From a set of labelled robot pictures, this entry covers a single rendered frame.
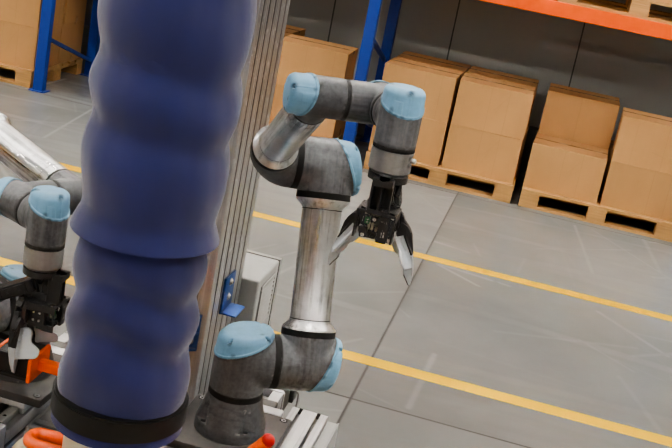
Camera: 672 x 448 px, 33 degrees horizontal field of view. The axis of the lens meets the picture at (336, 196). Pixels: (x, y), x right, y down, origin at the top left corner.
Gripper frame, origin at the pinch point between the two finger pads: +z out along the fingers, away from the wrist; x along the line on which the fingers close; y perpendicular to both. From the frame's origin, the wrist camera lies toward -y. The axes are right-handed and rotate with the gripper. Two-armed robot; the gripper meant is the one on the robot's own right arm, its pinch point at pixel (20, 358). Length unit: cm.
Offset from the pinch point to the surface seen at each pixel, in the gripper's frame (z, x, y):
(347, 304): 118, 376, 18
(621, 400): 118, 340, 165
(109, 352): -24, -36, 30
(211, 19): -78, -35, 38
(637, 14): -45, 672, 153
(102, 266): -38, -37, 27
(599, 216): 111, 672, 163
